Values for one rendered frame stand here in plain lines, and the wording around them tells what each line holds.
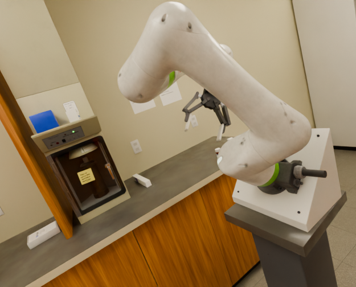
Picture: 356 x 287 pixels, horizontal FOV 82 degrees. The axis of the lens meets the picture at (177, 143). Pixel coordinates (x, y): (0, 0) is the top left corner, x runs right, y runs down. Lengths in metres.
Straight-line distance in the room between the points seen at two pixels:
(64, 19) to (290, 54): 2.58
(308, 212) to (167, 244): 0.81
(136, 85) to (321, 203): 0.68
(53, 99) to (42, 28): 0.37
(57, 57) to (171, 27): 0.96
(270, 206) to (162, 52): 0.64
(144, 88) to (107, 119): 1.22
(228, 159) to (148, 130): 1.26
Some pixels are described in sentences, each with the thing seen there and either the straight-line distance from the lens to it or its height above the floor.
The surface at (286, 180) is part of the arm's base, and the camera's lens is 0.76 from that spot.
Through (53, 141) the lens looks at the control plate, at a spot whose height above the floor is 1.45.
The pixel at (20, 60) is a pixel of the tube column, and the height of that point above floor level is 1.88.
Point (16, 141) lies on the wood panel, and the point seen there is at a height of 1.51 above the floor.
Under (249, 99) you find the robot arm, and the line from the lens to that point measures 0.54.
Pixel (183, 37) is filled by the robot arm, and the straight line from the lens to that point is 0.50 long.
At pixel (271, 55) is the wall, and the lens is 2.93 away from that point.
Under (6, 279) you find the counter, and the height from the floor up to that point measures 0.94.
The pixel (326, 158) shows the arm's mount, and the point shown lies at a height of 1.12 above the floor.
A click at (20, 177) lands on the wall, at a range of 1.80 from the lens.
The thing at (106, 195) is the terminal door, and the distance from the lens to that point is 1.37.
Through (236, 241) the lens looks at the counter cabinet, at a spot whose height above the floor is 0.39.
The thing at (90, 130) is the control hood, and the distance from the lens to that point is 1.26.
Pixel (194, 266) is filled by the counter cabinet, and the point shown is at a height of 0.44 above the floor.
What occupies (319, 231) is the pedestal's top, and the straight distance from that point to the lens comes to 0.83.
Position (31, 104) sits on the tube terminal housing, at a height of 1.66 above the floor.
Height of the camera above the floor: 1.47
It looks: 13 degrees down
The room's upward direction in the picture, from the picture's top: 20 degrees counter-clockwise
